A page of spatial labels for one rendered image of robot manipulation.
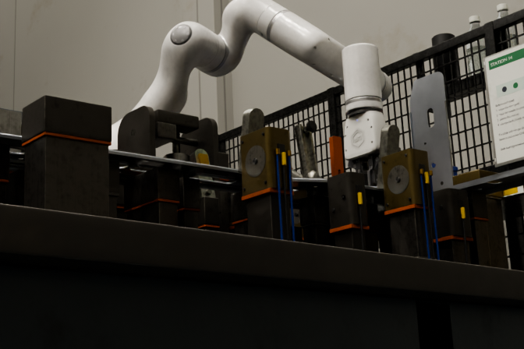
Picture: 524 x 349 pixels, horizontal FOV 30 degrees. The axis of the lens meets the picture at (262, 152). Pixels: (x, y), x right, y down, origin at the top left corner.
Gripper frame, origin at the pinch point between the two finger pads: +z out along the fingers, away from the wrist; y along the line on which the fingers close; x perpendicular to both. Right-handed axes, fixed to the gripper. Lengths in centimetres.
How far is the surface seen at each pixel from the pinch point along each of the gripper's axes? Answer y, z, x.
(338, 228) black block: 11.5, 14.6, -22.0
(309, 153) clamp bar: -20.1, -11.1, 0.7
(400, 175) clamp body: 16.8, 3.5, -8.5
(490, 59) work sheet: -4, -41, 55
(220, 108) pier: -284, -124, 176
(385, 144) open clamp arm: 12.3, -4.4, -7.3
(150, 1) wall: -362, -222, 180
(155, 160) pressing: 5, 4, -60
